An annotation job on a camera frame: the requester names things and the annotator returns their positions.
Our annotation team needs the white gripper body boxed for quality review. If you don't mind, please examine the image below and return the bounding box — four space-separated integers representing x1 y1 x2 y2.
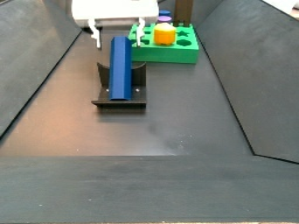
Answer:
71 0 159 27

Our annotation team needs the yellow shape block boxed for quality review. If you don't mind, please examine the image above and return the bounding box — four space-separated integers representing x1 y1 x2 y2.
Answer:
153 23 176 46

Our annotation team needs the purple cylinder block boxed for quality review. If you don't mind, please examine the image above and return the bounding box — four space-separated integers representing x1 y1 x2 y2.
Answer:
156 16 172 24

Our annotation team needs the long blue hexagon prism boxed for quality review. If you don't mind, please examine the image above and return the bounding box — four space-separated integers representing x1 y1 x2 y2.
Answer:
108 36 132 101

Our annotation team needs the brown tall block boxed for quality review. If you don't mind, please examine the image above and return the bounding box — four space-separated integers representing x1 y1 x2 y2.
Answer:
172 0 193 27

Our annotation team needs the green shape sorter board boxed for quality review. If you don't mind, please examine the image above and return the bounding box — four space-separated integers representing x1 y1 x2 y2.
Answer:
128 24 200 64

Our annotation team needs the black angled holder stand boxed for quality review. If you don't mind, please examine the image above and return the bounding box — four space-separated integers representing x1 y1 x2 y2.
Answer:
92 63 147 107

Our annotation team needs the dark blue cylinder block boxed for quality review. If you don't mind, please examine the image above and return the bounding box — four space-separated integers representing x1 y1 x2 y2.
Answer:
159 10 171 17

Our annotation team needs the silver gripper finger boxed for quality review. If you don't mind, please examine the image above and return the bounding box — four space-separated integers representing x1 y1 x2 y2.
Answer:
88 18 100 49
135 17 145 47

